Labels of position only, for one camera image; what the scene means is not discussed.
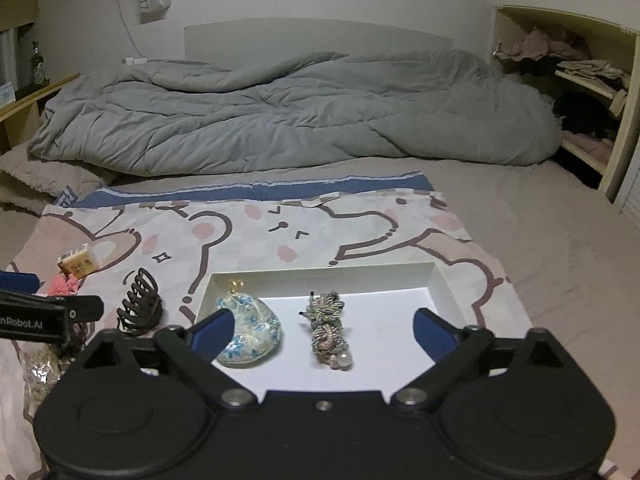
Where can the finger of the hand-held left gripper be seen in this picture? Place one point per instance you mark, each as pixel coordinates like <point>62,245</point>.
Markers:
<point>17,281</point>
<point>85,307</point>

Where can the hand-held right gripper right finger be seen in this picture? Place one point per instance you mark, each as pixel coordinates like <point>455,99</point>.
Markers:
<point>434,332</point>

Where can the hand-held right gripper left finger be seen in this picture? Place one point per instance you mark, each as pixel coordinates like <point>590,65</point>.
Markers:
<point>214,331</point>

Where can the pink knitted hair accessory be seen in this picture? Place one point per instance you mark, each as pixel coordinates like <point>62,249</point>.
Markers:
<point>62,285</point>

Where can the floral fabric pouch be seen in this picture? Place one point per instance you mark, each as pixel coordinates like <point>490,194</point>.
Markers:
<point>255,320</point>

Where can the small yellow box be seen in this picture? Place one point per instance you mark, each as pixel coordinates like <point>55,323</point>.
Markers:
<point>79,262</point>

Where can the white cardboard box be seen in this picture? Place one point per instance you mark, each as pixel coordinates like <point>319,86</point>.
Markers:
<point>380,320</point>

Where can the brown hair claw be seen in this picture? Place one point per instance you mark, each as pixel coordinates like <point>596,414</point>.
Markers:
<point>142,305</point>

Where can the bear printed blanket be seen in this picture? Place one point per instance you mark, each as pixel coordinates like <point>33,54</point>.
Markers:
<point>240,240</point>

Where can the beige fleece pillow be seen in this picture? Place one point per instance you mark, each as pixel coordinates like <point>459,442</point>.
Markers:
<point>55,175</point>

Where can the beige bed sheet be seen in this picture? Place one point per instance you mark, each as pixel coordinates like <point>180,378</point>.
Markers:
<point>555,260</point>

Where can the wooden bedside shelf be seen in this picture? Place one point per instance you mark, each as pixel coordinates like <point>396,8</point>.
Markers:
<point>30,110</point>

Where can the tissue box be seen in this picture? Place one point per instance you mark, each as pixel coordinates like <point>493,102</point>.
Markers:
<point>6,95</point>

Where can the green glass bottle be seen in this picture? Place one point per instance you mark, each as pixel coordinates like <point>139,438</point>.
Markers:
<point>38,65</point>

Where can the grey curtain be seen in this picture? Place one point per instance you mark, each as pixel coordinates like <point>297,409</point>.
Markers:
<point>7,55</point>

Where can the grey duvet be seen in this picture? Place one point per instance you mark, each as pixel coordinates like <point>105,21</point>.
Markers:
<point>280,110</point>

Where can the white louvred door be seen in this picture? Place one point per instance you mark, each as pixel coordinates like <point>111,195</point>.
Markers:
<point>631,195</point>

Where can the pink folded clothes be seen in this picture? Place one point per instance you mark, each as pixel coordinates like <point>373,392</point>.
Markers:
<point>592,147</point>

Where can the white charger plug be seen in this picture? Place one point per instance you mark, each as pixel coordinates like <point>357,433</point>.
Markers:
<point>134,61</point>

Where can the dark clothes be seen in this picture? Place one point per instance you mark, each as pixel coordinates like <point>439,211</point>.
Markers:
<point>585,112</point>

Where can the wooden curtain board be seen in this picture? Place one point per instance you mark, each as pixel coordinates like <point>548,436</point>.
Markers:
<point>17,7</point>

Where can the beige folded clothes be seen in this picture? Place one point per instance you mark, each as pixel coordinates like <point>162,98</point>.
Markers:
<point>592,72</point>

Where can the pink crumpled clothes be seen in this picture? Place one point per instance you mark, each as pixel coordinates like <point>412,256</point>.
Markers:
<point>542,45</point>

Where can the white headboard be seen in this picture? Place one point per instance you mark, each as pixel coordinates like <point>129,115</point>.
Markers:
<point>320,37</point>

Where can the wall niche shelf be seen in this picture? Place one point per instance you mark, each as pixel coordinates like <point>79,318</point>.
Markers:
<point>627,50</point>

